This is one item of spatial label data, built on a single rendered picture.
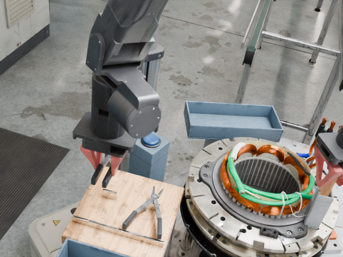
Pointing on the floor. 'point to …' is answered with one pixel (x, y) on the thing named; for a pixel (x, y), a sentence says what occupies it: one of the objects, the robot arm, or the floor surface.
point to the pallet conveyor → (254, 46)
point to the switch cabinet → (21, 28)
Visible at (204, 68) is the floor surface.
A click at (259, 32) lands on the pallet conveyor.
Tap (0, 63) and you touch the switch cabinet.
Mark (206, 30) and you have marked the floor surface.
